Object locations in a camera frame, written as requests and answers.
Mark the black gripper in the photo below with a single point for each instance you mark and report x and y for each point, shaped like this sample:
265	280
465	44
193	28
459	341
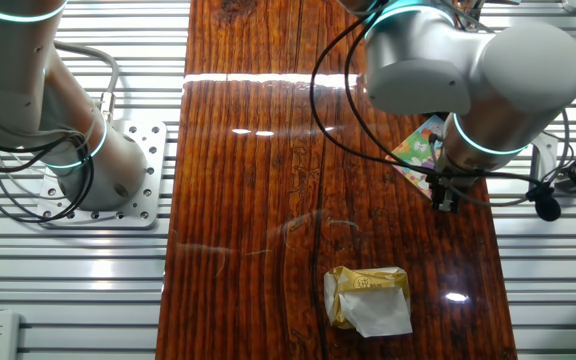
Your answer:
450	180

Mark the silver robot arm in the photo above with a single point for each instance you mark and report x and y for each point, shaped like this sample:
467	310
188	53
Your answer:
108	165

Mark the gold wrapped snack packet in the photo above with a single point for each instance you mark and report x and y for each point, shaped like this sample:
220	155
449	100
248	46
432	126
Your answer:
368	305

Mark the black wrist camera plug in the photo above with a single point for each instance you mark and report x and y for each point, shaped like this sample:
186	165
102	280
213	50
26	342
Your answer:
547	205

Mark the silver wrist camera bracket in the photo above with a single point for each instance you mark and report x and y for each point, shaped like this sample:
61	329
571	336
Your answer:
545	155

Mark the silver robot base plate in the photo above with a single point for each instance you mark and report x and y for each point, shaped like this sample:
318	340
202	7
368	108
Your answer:
153	150

